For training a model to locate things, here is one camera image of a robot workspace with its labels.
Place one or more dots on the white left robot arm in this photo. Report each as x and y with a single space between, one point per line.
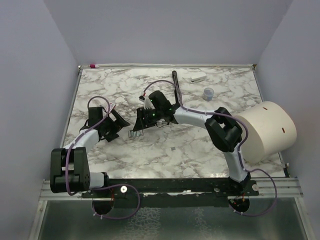
69 166

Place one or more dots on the clear tub of clips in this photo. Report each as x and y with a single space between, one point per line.
208 94

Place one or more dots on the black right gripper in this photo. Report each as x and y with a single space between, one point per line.
142 122

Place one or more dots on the staple box tray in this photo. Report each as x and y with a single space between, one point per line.
135 134

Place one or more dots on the white stapler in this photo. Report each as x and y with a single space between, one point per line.
199 77

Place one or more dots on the pink capped white tube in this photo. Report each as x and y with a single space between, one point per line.
94 66

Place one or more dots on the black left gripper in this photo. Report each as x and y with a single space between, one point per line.
119 122

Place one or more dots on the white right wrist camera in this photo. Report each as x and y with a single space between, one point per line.
147 103

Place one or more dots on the large white paper roll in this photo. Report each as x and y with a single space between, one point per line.
270 131

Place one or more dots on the aluminium frame rail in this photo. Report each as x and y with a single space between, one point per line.
282 187

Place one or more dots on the red white staple box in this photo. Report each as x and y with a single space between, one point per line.
110 106

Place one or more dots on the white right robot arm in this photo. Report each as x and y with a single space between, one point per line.
224 130

